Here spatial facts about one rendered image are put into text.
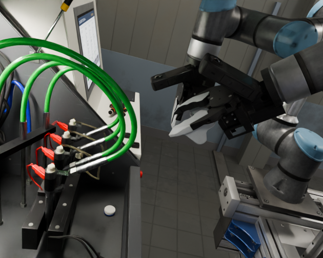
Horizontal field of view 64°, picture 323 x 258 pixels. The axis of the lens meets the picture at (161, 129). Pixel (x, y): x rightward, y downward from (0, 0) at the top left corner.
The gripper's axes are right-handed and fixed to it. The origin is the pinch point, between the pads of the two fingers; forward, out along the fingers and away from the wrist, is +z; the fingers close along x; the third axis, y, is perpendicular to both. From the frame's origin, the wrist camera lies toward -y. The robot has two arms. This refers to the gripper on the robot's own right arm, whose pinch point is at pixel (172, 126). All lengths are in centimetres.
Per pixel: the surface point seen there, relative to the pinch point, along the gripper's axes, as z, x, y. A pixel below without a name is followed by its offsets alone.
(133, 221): 29.3, -8.8, -5.4
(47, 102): 5.0, 11.2, -36.7
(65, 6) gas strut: -21.9, 18.9, -35.0
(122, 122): -1.1, -4.7, -14.0
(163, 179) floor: 124, 131, 41
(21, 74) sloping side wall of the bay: 1, 19, -47
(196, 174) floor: 124, 148, 79
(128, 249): 29.4, -18.2, -6.7
